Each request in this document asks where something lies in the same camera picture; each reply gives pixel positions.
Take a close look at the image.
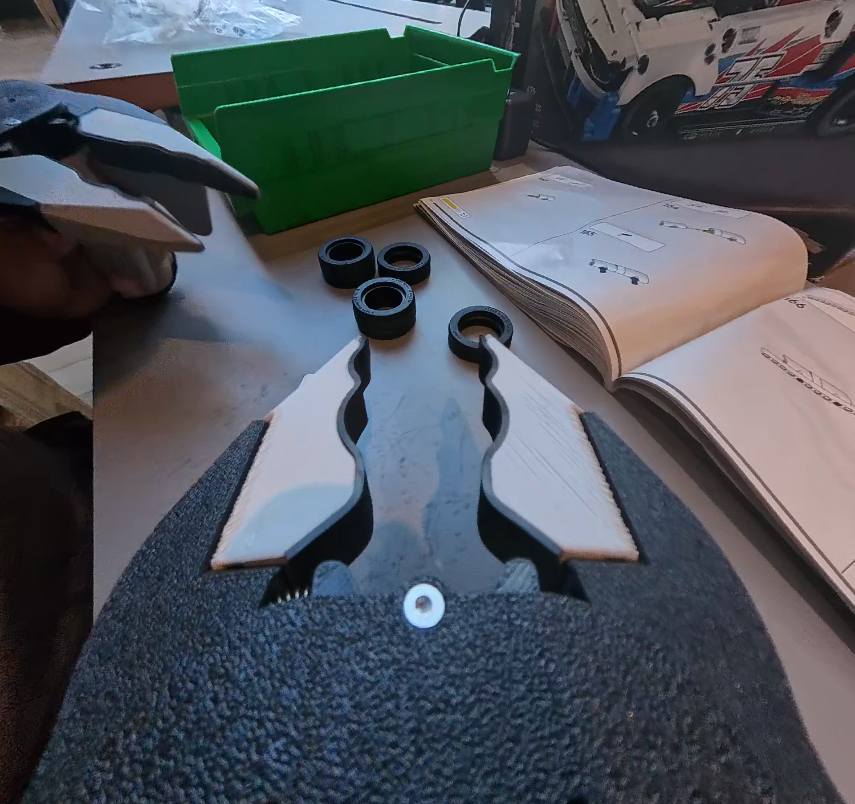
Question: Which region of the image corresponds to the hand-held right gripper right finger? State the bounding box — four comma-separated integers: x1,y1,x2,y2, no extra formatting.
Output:
477,335,641,564

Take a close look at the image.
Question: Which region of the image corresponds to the black power adapter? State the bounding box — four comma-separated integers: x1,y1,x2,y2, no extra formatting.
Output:
494,88,537,162

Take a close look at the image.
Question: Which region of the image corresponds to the toy car box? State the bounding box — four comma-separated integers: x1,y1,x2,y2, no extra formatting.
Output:
491,0,855,280

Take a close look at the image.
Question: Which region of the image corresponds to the grey desk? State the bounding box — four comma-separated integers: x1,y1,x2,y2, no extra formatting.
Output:
90,149,855,804

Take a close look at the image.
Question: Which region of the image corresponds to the narrow black rubber tyre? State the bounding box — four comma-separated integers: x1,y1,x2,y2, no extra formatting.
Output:
376,243,432,287

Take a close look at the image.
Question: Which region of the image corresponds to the green plastic bin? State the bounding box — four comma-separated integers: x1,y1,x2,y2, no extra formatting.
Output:
170,24,522,236

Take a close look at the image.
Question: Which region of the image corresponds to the open white instruction booklet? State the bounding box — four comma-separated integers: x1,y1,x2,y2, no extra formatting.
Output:
414,166,855,611

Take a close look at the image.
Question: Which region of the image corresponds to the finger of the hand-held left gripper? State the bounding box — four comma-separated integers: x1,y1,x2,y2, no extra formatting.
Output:
0,155,206,255
77,109,261,237

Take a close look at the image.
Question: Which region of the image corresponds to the person's brown shirt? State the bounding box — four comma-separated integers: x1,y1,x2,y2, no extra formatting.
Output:
0,416,94,804

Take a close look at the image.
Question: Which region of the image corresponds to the wooden side panel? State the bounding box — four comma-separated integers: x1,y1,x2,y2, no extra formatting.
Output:
0,363,92,432

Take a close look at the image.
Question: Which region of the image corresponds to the white table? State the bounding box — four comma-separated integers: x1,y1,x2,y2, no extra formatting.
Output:
40,0,492,110

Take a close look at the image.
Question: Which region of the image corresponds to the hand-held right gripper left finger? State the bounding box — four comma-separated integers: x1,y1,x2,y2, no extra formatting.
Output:
210,335,374,574

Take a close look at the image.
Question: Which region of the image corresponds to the person's left hand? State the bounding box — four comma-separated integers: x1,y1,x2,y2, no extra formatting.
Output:
0,223,131,325

